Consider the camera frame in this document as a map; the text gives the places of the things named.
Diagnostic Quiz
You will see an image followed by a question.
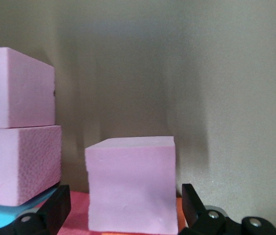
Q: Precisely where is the red foam cube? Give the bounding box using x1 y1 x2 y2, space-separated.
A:
56 190 91 235

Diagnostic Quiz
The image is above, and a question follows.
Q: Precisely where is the brown table cover sheet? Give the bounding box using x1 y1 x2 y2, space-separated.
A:
0 0 276 235

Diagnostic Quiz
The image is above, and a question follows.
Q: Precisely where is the pink foam cube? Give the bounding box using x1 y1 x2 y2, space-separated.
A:
0 124 62 207
0 47 56 129
85 136 179 233

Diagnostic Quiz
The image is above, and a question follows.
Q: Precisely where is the orange foam cube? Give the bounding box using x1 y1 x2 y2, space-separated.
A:
176 195 186 232

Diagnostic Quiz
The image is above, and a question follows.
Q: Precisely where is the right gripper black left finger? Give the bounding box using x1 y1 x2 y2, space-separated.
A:
0 185 72 235

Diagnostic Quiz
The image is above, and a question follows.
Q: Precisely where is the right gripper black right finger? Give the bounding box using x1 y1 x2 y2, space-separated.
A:
179 183 226 235

